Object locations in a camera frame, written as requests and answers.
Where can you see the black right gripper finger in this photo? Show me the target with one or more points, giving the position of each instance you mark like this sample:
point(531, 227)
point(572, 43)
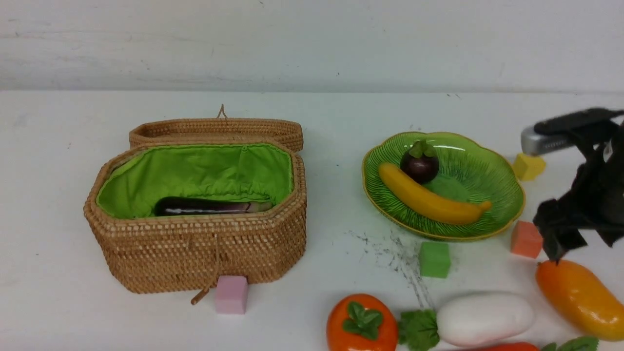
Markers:
point(610, 234)
point(554, 221)

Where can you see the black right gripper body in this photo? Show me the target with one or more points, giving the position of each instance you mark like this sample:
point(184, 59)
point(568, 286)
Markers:
point(596, 195)

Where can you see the orange yellow toy mango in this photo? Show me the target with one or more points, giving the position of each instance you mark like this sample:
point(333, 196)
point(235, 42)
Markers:
point(581, 298)

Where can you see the yellow toy banana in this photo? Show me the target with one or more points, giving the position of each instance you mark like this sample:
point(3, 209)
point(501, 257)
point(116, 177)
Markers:
point(427, 203)

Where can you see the white toy radish with leaves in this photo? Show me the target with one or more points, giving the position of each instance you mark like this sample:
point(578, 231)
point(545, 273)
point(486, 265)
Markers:
point(468, 321)

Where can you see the dark purple toy mangosteen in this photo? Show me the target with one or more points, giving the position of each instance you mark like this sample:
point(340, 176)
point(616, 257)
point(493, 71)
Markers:
point(420, 162)

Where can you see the purple toy eggplant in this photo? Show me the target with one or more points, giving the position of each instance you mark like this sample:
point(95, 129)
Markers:
point(175, 206)

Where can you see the orange foam cube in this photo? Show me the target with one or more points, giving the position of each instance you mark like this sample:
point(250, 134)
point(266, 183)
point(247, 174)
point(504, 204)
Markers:
point(526, 240)

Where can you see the yellow foam cube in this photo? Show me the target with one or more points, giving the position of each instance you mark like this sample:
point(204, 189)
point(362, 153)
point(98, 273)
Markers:
point(528, 168)

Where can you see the green ribbed glass plate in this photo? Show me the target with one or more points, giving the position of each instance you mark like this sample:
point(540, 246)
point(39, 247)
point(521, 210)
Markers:
point(468, 172)

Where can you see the green foam cube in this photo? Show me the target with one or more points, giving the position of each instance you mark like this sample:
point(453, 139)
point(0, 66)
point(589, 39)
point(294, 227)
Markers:
point(434, 259)

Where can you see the orange toy persimmon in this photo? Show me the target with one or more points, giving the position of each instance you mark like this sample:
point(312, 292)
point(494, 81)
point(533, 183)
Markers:
point(361, 322)

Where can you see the woven rattan basket lid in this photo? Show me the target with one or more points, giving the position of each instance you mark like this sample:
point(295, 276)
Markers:
point(287, 133)

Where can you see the pink foam cube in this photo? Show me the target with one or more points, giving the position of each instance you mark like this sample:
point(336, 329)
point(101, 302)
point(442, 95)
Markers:
point(231, 295)

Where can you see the woven rattan basket green lining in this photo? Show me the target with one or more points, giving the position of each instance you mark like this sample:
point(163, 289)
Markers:
point(150, 254)

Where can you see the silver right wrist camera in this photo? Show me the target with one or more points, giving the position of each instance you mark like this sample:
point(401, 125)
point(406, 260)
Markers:
point(560, 131)

